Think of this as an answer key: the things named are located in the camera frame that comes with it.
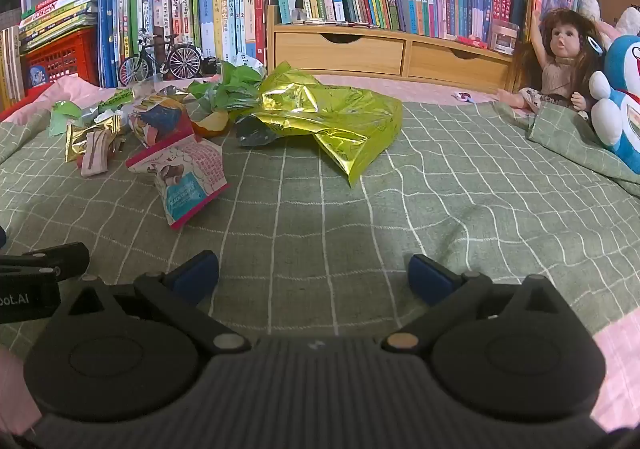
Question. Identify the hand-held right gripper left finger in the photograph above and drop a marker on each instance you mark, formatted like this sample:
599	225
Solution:
192	279

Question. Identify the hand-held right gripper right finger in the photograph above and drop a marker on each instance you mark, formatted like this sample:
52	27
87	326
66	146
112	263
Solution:
430	279

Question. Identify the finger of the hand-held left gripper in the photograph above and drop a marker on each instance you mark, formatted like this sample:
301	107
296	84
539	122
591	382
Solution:
60	259
2	237

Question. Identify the pink and blue snack packet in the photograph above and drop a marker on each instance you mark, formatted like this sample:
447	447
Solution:
185	179

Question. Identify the gold foil wrapper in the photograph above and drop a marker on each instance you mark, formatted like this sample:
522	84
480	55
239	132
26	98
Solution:
77	141

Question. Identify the light green wrapper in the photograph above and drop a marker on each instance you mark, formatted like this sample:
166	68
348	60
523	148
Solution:
62	116

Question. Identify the melon peel slice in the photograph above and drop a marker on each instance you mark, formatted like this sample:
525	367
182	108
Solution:
212	124

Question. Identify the dark green wrapper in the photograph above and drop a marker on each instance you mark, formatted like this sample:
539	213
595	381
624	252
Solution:
255	131

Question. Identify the large cartoon snack bag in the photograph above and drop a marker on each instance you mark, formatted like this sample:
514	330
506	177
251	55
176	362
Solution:
160	121

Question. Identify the yellow-green foil bag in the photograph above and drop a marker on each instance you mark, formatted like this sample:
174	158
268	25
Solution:
325	119

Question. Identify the row of pale-spined books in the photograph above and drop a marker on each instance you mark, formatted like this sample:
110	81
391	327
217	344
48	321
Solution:
10	69

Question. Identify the stack of flat books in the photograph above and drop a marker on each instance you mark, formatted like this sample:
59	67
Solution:
60	14

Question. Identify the green checked blanket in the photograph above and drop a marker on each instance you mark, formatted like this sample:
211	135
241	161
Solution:
350	229

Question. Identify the red cloth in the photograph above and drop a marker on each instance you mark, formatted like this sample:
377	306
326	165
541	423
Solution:
30	91

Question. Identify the small red white sticker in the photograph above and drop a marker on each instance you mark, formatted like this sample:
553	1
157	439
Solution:
463	97

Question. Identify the red plastic crate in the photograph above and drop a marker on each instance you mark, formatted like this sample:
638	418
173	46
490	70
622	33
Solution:
65	59

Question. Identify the small black pouch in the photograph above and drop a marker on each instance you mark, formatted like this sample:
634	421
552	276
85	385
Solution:
210	66

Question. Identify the miniature bicycle model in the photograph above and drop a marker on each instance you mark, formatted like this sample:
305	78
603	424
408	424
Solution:
182	61

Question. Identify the wooden desk organizer with drawers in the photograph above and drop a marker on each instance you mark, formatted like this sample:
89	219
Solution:
340	51

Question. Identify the small clear plastic box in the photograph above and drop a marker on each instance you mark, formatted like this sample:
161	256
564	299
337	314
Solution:
504	38

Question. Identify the blue cat plush toy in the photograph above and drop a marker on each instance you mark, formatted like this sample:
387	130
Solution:
622	99

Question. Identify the brown-haired doll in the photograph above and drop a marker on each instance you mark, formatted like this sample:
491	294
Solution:
562	44

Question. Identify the nail polish bottle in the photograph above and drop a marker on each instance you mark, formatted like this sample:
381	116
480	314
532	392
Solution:
299	11

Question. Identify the white rabbit plush toy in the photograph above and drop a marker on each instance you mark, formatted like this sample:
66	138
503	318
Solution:
625	24

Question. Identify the brown cardboard box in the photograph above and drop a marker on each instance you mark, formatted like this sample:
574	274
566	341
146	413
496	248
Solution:
620	4

